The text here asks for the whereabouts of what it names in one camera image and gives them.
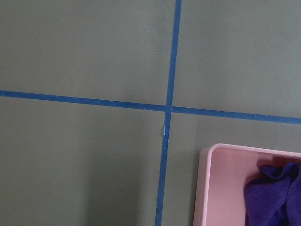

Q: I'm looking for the purple microfiber cloth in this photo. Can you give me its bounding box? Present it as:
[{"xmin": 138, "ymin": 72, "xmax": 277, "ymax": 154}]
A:
[{"xmin": 244, "ymin": 162, "xmax": 301, "ymax": 226}]

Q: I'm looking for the pink plastic bin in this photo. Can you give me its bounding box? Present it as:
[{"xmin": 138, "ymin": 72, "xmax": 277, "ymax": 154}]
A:
[{"xmin": 193, "ymin": 144, "xmax": 301, "ymax": 226}]

